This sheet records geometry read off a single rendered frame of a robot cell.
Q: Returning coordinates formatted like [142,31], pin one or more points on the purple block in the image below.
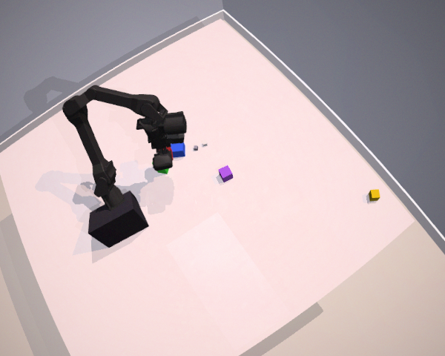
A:
[225,173]

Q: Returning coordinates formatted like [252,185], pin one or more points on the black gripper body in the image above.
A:
[163,160]

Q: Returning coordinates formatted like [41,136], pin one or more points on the small yellow block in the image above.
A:
[374,195]

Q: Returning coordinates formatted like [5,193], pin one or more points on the blue block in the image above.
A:
[178,149]

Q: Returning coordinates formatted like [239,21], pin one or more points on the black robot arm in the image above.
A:
[146,105]

